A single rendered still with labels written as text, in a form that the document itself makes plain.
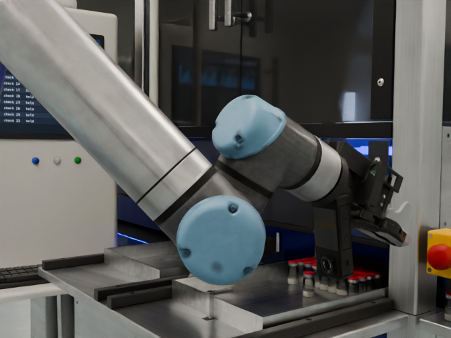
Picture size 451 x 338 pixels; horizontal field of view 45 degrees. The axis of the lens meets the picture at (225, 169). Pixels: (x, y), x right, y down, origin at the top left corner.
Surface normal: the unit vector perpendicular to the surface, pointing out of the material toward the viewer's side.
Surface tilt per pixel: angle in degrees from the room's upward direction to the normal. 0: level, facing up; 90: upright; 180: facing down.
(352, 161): 91
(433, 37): 90
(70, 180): 90
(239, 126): 64
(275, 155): 106
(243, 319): 90
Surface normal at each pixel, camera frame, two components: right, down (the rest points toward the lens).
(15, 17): 0.06, 0.00
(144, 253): 0.60, 0.05
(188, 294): -0.80, 0.02
